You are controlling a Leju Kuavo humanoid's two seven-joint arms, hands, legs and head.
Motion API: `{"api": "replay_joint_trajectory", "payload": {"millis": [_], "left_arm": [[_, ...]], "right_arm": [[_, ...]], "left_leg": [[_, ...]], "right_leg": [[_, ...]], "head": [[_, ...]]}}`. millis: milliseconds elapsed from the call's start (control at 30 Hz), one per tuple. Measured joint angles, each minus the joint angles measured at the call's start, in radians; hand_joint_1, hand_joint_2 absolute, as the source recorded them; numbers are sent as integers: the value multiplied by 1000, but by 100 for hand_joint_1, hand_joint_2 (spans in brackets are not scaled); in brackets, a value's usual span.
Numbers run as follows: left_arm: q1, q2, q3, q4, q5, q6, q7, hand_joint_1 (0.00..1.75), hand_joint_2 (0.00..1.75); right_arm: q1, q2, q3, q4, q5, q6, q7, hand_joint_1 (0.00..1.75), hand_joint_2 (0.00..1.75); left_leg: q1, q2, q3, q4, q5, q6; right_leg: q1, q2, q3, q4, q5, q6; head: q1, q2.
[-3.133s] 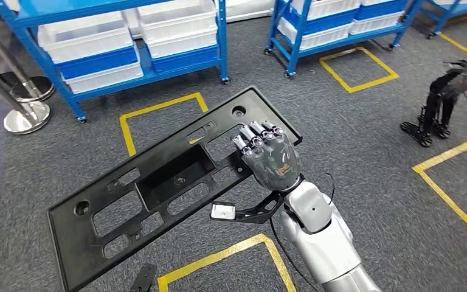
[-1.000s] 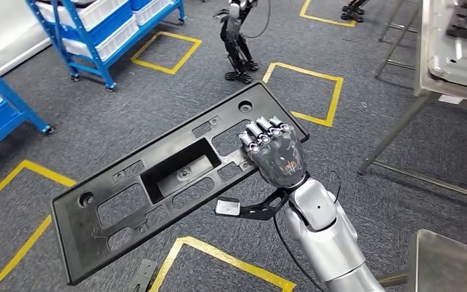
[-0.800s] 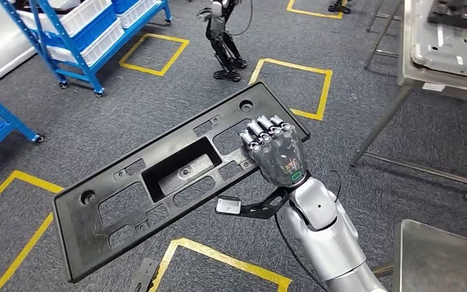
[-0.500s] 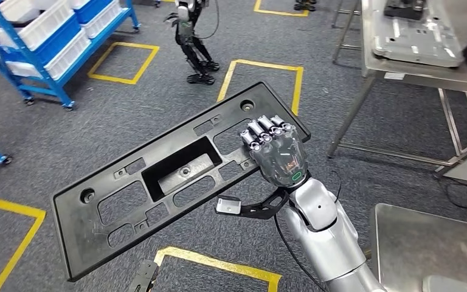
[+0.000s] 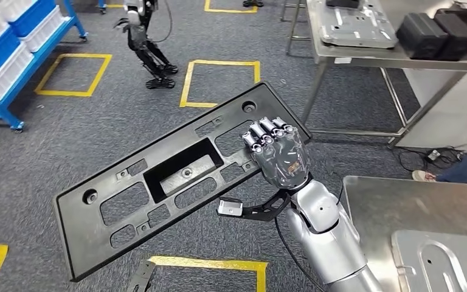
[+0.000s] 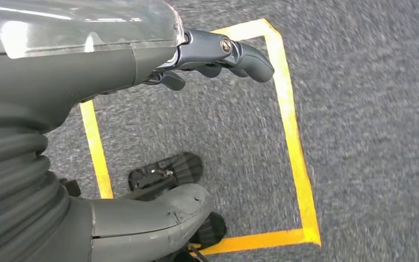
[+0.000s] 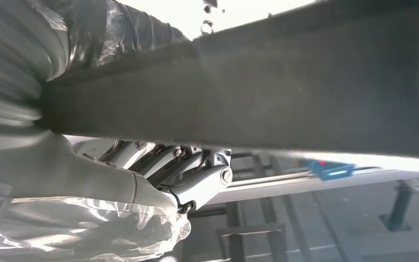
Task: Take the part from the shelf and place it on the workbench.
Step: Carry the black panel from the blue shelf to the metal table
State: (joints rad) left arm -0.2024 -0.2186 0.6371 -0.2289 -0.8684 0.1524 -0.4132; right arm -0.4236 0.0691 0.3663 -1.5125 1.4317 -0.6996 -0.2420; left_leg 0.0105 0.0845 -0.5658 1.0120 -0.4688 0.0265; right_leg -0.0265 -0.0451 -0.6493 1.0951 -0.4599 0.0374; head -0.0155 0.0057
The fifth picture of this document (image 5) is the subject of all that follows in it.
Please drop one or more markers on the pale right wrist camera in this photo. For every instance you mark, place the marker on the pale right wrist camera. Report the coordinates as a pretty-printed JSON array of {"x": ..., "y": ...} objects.
[{"x": 230, "y": 207}]

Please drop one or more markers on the stamped grey metal plate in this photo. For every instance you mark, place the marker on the stamped grey metal plate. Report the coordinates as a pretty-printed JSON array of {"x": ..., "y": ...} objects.
[
  {"x": 439, "y": 262},
  {"x": 358, "y": 26}
]

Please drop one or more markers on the black humanoid robot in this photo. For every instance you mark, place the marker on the black humanoid robot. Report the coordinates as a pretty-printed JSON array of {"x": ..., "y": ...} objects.
[{"x": 141, "y": 36}]

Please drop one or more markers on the small power adapter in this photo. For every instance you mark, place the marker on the small power adapter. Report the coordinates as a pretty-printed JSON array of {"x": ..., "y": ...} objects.
[{"x": 433, "y": 155}]

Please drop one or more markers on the black plastic panel part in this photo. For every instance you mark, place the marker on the black plastic panel part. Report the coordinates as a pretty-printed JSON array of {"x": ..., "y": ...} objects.
[{"x": 84, "y": 241}]

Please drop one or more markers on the blue metal shelf rack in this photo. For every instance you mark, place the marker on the blue metal shelf rack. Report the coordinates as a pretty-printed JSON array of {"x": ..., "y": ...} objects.
[{"x": 0, "y": 109}]

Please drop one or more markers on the stainless steel workbench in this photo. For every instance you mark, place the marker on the stainless steel workbench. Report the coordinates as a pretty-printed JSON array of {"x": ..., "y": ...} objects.
[{"x": 378, "y": 201}]

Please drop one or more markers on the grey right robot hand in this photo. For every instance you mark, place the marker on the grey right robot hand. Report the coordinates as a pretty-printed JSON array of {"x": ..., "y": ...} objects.
[{"x": 284, "y": 161}]

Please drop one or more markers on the black right camera bracket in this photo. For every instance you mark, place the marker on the black right camera bracket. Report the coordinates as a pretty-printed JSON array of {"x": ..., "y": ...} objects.
[{"x": 267, "y": 209}]

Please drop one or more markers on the flat black object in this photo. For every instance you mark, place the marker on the flat black object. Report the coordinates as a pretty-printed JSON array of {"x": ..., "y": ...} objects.
[{"x": 342, "y": 3}]

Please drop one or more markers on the black left camera bracket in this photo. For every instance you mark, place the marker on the black left camera bracket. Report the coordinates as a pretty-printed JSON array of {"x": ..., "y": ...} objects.
[{"x": 141, "y": 278}]

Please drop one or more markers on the steel frame table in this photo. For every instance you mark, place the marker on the steel frame table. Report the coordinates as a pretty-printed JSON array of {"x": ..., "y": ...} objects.
[{"x": 378, "y": 62}]

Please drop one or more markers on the black plastic case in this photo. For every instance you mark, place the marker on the black plastic case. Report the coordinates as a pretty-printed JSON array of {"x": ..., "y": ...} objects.
[
  {"x": 465, "y": 32},
  {"x": 421, "y": 36}
]

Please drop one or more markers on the black camera bracket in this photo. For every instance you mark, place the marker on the black camera bracket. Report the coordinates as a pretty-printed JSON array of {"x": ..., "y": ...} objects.
[
  {"x": 267, "y": 209},
  {"x": 141, "y": 278}
]

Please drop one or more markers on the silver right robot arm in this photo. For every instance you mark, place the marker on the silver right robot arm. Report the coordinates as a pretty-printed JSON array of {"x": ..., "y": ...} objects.
[{"x": 330, "y": 250}]

